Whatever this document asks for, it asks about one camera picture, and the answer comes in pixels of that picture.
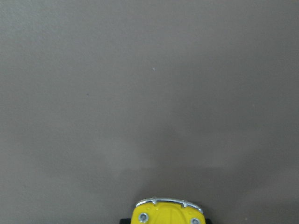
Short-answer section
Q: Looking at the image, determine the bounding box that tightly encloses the yellow beetle toy car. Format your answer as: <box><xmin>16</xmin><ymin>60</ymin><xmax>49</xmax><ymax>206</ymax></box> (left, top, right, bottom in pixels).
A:
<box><xmin>119</xmin><ymin>197</ymin><xmax>212</xmax><ymax>224</ymax></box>

